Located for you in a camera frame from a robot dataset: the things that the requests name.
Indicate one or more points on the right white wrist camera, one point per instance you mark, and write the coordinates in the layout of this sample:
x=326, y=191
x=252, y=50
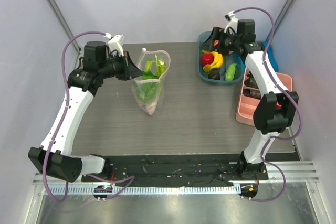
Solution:
x=232, y=23

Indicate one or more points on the clear pink-dotted zip bag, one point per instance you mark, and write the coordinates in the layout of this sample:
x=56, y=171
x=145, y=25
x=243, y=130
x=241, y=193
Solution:
x=159, y=99

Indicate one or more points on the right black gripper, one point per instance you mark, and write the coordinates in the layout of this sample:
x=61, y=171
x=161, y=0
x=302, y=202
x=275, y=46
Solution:
x=219, y=40

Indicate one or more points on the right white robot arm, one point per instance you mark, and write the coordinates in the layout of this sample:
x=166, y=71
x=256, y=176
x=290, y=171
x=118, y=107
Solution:
x=256, y=60

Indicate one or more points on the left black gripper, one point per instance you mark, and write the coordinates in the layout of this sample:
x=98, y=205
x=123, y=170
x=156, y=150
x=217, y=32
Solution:
x=129, y=70

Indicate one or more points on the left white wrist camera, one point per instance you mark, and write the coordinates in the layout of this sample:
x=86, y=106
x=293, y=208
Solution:
x=115, y=43

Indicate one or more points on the dark items in organizer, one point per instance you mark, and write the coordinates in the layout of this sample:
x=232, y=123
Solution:
x=251, y=88

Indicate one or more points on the yellow banana bunch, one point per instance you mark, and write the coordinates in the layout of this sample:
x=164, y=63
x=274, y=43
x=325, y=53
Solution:
x=217, y=63

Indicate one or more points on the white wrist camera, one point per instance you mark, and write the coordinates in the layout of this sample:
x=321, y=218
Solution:
x=232, y=23
x=115, y=43

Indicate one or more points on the dark brown mushroom toy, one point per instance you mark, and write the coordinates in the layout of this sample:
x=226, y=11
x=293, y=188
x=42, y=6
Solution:
x=214, y=75

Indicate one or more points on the blue cloth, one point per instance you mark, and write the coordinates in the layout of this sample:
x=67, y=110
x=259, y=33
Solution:
x=271, y=59

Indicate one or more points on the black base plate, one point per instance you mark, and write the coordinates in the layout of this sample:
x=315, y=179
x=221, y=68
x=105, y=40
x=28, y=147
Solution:
x=186, y=170

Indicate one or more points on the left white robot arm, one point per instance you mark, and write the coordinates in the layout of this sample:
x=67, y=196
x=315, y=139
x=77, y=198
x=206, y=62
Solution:
x=53, y=158

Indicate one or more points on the red tomato toy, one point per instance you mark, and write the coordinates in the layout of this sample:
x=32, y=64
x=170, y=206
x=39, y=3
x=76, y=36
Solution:
x=206, y=59

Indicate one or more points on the teal food tray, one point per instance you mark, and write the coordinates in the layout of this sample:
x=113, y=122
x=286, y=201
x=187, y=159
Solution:
x=228, y=60

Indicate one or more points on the green lettuce head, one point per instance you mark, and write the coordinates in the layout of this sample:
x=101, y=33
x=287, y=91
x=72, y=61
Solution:
x=148, y=85

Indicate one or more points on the pink divided organizer tray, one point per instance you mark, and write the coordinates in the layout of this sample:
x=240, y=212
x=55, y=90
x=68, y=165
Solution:
x=263, y=114

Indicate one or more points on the green cucumber toy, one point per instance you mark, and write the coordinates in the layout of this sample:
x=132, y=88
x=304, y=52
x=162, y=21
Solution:
x=230, y=72

